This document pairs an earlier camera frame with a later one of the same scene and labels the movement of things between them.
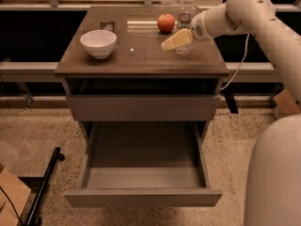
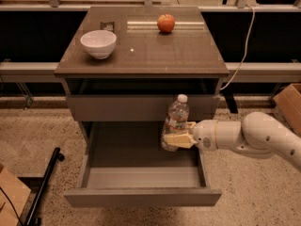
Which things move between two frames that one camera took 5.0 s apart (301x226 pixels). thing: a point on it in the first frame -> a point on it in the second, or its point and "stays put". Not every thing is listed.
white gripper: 198,28 -> 204,135
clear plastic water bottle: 183,21 -> 176,121
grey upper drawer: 143,107 stays put
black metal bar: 34,218 stays put
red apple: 166,23 stays put
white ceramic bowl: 99,42 stays put
